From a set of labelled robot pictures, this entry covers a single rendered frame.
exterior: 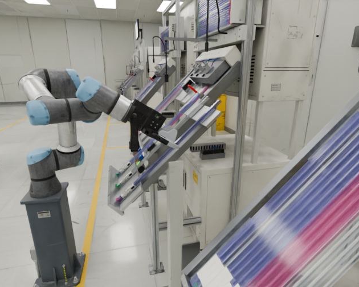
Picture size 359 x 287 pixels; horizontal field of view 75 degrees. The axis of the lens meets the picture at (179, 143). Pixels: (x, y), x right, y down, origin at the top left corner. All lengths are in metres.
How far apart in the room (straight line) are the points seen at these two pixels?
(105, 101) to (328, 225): 0.61
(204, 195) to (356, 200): 1.05
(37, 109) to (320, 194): 0.73
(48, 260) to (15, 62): 9.40
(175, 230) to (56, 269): 0.79
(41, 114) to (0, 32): 9.98
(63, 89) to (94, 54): 8.87
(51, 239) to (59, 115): 0.87
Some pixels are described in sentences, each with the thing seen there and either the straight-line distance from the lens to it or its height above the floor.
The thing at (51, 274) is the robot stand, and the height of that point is 0.07.
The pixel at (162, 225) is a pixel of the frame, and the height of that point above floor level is 0.32.
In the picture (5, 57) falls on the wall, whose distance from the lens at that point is 10.67.
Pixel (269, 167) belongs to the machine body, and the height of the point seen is 0.59.
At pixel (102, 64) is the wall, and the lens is 9.99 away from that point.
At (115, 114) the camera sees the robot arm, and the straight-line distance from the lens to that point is 0.74.
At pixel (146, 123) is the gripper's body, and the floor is 1.01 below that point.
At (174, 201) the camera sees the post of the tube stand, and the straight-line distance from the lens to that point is 1.01.
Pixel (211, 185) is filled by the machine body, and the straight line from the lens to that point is 1.42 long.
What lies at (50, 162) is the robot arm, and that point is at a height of 0.72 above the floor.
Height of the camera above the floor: 1.16
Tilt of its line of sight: 17 degrees down
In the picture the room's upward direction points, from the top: straight up
